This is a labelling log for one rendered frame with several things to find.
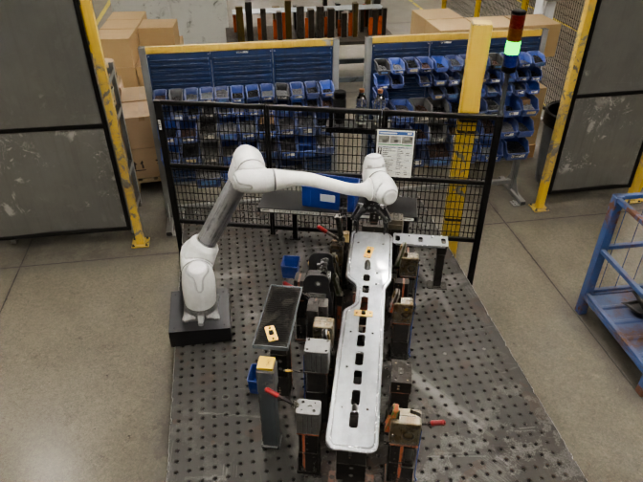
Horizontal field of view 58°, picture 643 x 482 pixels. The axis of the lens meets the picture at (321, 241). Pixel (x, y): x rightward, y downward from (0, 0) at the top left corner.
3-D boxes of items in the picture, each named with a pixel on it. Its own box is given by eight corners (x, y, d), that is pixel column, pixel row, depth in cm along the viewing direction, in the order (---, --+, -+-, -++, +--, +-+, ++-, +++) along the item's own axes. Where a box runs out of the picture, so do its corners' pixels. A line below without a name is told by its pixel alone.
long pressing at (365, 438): (386, 455, 201) (386, 452, 200) (321, 449, 203) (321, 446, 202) (392, 234, 314) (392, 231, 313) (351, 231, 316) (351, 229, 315)
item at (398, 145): (412, 179, 332) (417, 129, 314) (372, 177, 334) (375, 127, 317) (411, 178, 333) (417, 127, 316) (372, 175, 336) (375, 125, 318)
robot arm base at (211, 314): (182, 329, 281) (181, 320, 278) (183, 297, 298) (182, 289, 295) (220, 326, 284) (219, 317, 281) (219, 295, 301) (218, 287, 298)
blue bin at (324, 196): (353, 212, 324) (354, 192, 317) (300, 206, 330) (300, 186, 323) (359, 198, 337) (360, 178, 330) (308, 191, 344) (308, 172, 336)
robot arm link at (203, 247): (175, 280, 291) (173, 252, 308) (206, 288, 299) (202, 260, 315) (242, 154, 257) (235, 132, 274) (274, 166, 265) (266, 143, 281)
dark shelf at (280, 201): (417, 222, 322) (417, 217, 320) (256, 211, 331) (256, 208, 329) (416, 202, 340) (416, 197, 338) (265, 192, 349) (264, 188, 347)
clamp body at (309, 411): (321, 479, 226) (321, 418, 205) (293, 475, 227) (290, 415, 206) (324, 457, 233) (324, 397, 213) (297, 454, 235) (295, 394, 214)
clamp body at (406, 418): (418, 490, 222) (428, 429, 201) (379, 486, 223) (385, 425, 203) (417, 466, 231) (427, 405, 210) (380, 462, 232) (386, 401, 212)
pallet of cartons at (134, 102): (176, 188, 555) (158, 81, 496) (86, 198, 540) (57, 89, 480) (173, 137, 652) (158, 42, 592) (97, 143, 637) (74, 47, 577)
